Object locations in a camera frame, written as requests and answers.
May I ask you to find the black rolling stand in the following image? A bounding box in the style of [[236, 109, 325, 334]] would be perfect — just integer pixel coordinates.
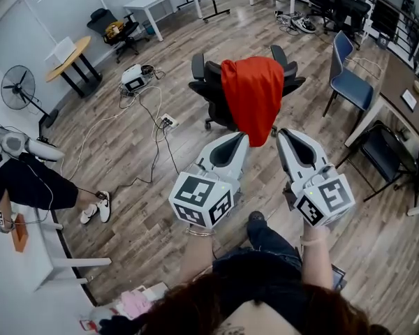
[[174, 0, 231, 24]]

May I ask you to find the orange box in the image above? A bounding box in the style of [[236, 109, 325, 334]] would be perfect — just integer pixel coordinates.
[[11, 214, 29, 253]]

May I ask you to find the person's left forearm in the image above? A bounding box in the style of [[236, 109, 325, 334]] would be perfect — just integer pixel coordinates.
[[177, 225, 218, 288]]

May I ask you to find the black standing fan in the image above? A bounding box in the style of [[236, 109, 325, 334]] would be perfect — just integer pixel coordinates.
[[0, 64, 59, 129]]

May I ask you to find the person's black clothing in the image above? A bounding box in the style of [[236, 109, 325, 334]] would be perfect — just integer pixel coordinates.
[[212, 218, 333, 313]]

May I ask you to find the black mesh office chair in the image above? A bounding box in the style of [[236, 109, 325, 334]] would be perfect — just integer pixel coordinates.
[[304, 0, 372, 42]]

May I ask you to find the black metal railing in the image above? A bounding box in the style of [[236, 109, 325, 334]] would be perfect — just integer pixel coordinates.
[[365, 0, 419, 62]]

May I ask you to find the blue padded chair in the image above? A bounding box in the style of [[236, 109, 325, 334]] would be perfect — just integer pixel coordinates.
[[322, 30, 383, 126]]

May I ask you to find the brown wooden desk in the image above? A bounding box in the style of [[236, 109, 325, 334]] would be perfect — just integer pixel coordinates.
[[344, 51, 419, 217]]

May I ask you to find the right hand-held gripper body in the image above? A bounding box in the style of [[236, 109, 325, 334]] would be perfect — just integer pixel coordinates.
[[276, 128, 357, 228]]

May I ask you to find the white power strip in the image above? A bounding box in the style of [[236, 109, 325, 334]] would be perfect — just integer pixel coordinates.
[[159, 113, 180, 130]]

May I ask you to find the round wooden table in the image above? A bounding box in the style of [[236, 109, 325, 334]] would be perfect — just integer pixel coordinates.
[[44, 36, 104, 99]]

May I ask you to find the black chair with yellow bag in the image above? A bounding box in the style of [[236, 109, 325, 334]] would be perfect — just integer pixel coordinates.
[[86, 8, 149, 64]]

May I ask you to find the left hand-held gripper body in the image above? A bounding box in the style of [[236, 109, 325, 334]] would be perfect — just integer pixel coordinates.
[[168, 131, 250, 230]]

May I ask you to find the pink cloth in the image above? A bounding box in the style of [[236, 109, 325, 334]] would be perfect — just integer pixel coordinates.
[[119, 289, 152, 320]]

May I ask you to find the white box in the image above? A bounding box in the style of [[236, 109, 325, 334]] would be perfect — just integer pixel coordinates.
[[45, 36, 79, 70]]

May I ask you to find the white curved table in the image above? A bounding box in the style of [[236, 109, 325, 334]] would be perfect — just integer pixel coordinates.
[[0, 186, 112, 335]]

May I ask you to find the red clothing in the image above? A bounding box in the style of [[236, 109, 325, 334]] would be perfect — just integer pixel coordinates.
[[220, 56, 285, 149]]

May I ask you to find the white floor device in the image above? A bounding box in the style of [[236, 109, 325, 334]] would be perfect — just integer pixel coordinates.
[[120, 64, 154, 94]]

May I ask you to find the dark folding chair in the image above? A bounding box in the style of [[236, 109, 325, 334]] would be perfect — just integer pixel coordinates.
[[336, 119, 419, 202]]

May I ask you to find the white floor cable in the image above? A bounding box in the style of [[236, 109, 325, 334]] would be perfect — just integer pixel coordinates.
[[59, 85, 163, 184]]

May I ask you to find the white notebook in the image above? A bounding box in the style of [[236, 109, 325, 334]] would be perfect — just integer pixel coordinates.
[[400, 89, 419, 112]]

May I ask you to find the black floor cable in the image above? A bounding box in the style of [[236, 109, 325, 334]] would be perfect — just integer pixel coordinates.
[[111, 92, 181, 197]]

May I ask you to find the person's right forearm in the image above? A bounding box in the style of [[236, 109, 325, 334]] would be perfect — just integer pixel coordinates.
[[300, 224, 333, 288]]

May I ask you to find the thin wrist bracelet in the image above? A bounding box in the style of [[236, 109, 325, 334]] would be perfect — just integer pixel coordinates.
[[185, 226, 216, 238]]

